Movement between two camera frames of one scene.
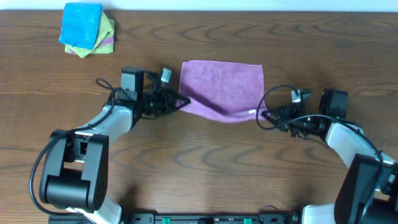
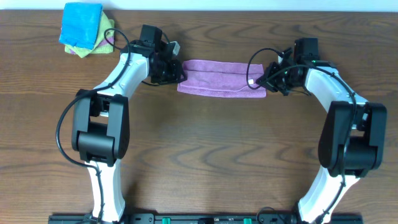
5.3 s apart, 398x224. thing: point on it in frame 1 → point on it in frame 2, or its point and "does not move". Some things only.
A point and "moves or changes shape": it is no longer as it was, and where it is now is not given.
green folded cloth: [105, 43] does not move
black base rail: [191, 218] does not move
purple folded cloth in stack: [106, 42] does not move
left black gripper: [166, 102] → [171, 73]
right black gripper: [286, 115] → [274, 80]
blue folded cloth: [81, 25] does not move
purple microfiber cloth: [226, 91] moves or changes shape
